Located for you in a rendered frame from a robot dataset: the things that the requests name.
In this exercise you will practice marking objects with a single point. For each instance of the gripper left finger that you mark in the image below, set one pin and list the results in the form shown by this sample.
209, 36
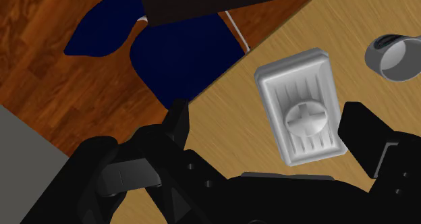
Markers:
158, 157

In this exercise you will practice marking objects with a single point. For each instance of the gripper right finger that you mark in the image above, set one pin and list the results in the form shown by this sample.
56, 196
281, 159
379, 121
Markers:
371, 134

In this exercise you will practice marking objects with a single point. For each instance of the grey cup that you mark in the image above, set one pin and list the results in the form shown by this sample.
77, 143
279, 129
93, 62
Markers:
391, 57

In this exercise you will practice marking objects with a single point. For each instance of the dark blue chair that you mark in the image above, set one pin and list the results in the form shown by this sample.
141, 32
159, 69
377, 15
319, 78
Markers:
184, 59

